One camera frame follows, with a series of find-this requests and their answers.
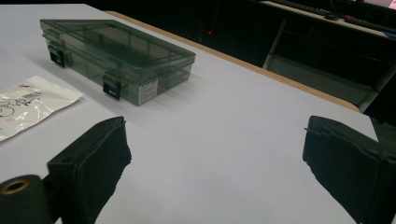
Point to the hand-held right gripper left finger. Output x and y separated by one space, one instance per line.
90 161

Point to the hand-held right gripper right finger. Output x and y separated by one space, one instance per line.
348 168

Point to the clear plastic bag with print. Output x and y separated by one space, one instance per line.
28 102

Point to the grey transparent plastic storage box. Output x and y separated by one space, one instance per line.
124 59

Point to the wooden desk with dark devices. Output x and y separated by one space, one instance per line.
339 23

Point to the white metal table frame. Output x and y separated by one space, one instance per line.
314 79

